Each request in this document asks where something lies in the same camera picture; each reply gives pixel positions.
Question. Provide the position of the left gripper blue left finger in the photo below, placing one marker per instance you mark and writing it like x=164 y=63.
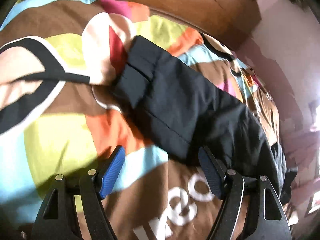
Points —
x=57 y=217

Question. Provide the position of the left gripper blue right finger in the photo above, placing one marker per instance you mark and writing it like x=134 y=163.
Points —
x=265 y=217

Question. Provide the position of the dark navy padded coat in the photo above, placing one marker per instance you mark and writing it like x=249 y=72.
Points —
x=181 y=111

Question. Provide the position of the colourful monkey print bedspread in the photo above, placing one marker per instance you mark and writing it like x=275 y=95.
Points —
x=59 y=60

